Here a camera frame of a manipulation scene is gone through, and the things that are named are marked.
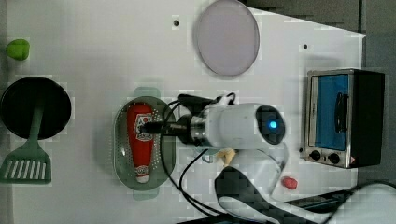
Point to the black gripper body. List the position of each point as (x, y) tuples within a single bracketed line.
[(182, 130)]

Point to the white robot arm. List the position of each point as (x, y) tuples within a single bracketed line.
[(244, 188)]

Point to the green oval strainer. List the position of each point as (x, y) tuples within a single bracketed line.
[(164, 150)]

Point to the peeled banana toy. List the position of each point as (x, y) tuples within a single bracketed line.
[(227, 155)]

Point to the large red strawberry toy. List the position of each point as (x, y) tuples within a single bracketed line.
[(289, 182)]

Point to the lilac round plate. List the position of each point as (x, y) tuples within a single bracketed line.
[(228, 37)]

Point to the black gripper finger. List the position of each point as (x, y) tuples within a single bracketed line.
[(158, 127)]

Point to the green mug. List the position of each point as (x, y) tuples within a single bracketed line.
[(207, 155)]

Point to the black frying pan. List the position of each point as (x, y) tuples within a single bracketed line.
[(18, 104)]

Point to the green spatula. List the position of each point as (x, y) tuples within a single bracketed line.
[(29, 163)]

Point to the red ketchup bottle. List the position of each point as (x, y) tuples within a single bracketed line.
[(141, 144)]

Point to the green pepper toy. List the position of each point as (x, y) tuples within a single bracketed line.
[(18, 49)]

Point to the black toaster oven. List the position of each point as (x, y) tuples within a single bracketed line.
[(344, 117)]

